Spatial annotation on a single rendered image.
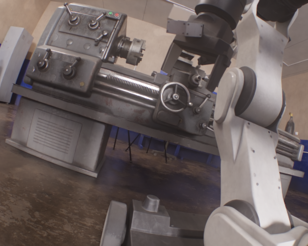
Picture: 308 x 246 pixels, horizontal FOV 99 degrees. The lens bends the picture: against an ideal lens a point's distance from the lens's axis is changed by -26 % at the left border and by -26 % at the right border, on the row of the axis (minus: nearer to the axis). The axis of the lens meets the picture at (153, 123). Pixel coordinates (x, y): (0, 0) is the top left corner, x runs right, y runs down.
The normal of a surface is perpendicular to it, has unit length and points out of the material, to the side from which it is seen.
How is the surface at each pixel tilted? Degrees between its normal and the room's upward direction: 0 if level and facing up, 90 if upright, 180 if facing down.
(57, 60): 90
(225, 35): 106
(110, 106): 90
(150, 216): 45
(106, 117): 90
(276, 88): 78
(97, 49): 90
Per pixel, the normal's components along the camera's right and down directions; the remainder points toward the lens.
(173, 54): 0.64, 0.46
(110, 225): 0.28, -0.64
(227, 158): -0.97, 0.14
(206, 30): -0.63, -0.15
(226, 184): -0.94, -0.29
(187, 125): 0.17, 0.00
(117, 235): 0.30, -0.46
